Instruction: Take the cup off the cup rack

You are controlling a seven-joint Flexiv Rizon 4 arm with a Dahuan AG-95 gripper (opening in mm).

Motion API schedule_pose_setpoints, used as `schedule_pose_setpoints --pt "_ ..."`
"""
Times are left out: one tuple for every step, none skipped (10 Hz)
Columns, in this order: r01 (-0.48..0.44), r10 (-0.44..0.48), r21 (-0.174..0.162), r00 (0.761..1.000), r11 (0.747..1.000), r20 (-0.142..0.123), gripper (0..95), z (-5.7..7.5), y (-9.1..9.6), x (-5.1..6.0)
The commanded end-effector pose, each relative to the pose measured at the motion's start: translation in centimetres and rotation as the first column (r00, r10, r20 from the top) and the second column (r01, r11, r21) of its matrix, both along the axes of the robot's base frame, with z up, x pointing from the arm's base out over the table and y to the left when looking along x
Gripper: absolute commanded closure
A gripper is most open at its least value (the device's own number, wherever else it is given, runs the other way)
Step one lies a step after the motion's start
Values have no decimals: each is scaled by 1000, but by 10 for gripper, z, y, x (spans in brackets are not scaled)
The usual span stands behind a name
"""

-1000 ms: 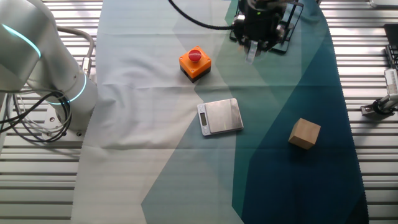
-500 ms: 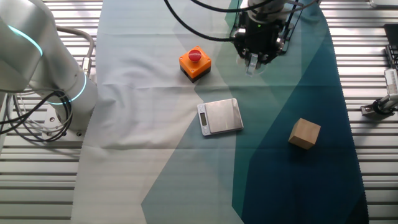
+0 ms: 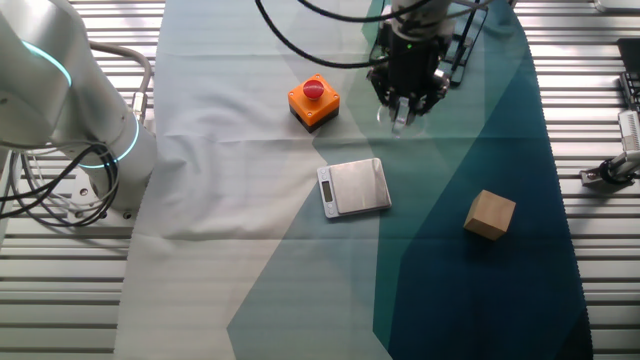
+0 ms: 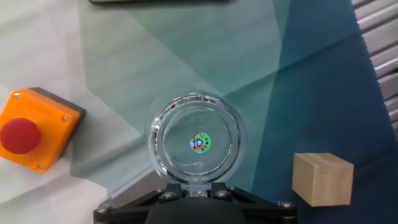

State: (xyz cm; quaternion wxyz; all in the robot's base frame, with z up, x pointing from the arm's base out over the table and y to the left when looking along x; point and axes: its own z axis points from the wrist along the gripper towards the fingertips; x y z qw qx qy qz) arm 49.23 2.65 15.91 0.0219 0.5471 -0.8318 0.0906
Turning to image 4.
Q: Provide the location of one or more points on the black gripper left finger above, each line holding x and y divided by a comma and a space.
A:
124, 213

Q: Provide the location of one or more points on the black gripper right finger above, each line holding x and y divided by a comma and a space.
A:
267, 213

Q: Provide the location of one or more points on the clear glass cup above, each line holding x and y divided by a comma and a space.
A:
174, 169

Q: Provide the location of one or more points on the wooden cube block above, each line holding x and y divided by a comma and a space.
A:
323, 180

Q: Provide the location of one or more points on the orange emergency stop button box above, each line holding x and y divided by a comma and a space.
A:
53, 133

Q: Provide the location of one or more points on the teal white blue tablecloth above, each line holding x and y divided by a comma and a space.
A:
217, 56

